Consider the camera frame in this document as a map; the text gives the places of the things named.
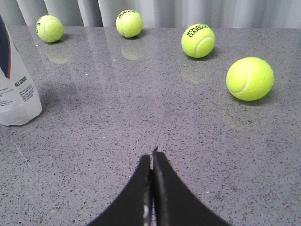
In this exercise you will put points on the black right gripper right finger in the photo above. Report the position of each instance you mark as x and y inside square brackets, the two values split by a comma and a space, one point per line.
[175, 204]

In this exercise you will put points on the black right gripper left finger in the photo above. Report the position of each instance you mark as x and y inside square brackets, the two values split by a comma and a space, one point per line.
[132, 207]

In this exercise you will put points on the white blue tennis ball can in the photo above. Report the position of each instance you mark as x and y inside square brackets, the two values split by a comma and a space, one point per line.
[19, 97]

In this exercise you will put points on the rightmost plain tennis ball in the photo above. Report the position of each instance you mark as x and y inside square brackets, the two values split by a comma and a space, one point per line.
[250, 78]

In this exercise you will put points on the Roland Garros tennis ball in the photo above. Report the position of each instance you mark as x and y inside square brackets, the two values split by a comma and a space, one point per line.
[198, 40]

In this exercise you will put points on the middle tennis ball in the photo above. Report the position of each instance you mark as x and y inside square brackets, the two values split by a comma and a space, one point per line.
[129, 23]

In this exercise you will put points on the grey curtain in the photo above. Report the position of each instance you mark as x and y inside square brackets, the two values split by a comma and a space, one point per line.
[158, 13]

